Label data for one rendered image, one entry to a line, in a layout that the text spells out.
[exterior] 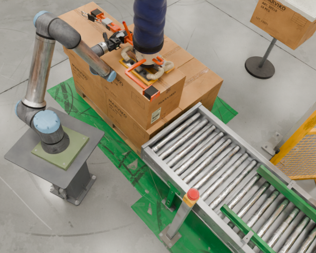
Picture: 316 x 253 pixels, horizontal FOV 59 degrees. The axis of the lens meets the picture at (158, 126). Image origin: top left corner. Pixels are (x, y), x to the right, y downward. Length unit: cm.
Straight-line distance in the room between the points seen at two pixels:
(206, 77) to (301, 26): 108
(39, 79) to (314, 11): 259
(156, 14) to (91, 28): 88
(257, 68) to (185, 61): 130
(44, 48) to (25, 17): 269
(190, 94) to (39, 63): 140
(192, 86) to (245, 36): 187
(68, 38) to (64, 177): 88
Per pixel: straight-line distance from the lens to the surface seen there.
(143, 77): 214
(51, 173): 201
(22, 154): 213
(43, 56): 182
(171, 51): 303
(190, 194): 162
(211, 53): 396
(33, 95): 193
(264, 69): 397
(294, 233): 234
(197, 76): 283
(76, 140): 207
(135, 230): 260
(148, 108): 210
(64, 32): 170
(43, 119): 189
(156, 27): 192
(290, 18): 332
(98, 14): 250
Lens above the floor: 253
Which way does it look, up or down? 56 degrees down
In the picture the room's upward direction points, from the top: 9 degrees clockwise
